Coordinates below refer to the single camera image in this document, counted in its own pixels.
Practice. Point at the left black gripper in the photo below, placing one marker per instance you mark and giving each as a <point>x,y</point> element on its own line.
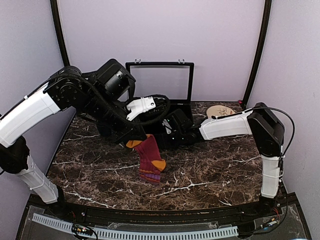
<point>131,132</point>

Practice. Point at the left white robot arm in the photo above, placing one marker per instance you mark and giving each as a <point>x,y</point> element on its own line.
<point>64,89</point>

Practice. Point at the black front rail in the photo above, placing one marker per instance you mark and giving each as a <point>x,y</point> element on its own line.
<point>99,215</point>

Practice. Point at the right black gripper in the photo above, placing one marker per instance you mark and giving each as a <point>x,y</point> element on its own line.
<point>165,142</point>

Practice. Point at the right black frame post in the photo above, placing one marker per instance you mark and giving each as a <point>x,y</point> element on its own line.
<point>258,53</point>

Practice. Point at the black frame post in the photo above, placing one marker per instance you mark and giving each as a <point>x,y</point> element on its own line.
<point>59,32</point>
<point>258,53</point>

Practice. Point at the left black frame post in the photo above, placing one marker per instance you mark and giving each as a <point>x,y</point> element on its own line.
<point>59,32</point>

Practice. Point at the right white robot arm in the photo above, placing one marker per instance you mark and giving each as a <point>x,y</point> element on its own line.
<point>259,121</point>

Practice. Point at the maroon orange purple sock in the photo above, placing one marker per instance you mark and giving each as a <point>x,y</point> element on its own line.
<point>151,164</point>

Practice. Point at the black storage box with lid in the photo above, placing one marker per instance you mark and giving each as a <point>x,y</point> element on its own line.
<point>172,79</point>

